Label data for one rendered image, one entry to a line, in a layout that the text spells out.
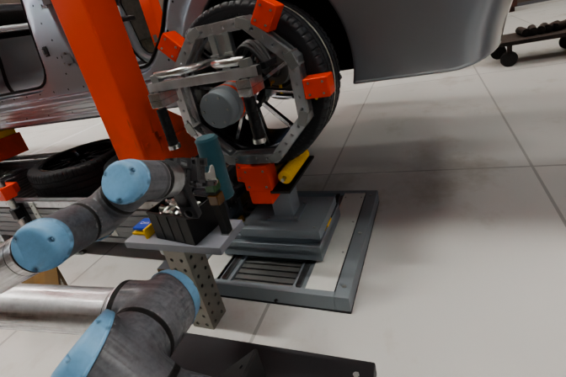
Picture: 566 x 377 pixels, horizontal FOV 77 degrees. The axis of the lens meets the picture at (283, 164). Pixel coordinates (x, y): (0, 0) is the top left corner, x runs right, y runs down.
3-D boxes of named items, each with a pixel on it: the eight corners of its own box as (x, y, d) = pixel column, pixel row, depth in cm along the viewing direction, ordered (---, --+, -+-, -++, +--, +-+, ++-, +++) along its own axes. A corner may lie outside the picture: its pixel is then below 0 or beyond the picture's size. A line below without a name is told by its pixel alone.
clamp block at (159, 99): (179, 100, 127) (174, 85, 125) (163, 108, 119) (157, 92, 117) (168, 101, 129) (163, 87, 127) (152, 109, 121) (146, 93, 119)
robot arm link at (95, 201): (50, 222, 75) (86, 187, 72) (88, 204, 86) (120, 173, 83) (81, 256, 76) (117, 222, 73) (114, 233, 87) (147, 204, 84)
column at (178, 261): (226, 310, 154) (196, 230, 138) (214, 330, 146) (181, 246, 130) (206, 307, 158) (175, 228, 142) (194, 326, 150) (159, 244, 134)
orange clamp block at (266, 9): (275, 30, 124) (285, 4, 119) (267, 33, 118) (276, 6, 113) (258, 21, 125) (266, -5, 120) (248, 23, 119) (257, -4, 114)
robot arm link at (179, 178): (175, 198, 82) (141, 199, 85) (188, 196, 87) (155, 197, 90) (173, 158, 82) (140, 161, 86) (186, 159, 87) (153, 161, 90)
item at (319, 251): (340, 217, 186) (338, 200, 182) (323, 262, 156) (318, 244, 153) (256, 215, 207) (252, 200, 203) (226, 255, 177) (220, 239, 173)
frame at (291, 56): (322, 154, 138) (294, 2, 117) (317, 161, 132) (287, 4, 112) (205, 161, 160) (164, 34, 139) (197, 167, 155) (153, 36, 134)
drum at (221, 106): (264, 109, 139) (254, 73, 133) (238, 129, 121) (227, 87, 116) (232, 113, 144) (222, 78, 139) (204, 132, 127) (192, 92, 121)
